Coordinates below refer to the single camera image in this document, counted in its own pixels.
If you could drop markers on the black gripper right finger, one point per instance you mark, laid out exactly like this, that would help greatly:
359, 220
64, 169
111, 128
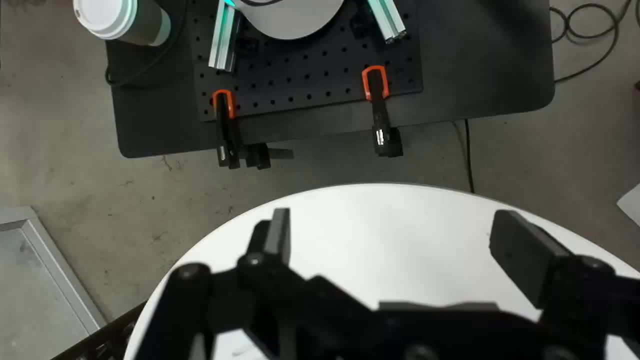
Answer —
526, 252

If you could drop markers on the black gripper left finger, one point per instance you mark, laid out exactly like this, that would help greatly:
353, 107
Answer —
278, 233

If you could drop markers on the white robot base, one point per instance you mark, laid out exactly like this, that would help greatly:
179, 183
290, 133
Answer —
292, 17

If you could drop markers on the orange black bar clamp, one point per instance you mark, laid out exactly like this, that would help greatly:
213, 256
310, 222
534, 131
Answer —
380, 126
230, 133

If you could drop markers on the white floor paper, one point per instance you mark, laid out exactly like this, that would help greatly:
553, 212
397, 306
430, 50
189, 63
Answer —
630, 205

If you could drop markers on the round white table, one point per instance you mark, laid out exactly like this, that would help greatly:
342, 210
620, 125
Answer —
400, 227

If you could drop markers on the black perforated breadboard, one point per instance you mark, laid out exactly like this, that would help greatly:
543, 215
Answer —
301, 72

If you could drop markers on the black cart top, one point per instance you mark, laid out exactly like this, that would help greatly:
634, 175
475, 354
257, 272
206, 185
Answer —
480, 67

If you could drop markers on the aluminium extrusion bar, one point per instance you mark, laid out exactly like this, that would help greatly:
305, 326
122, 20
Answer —
222, 40
389, 23

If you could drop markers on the cup with white lid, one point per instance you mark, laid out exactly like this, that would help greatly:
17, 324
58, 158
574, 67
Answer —
117, 17

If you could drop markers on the small black bracket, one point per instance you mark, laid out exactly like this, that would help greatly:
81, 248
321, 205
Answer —
258, 154

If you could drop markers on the grey metal floor frame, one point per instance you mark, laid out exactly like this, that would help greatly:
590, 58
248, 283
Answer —
40, 280

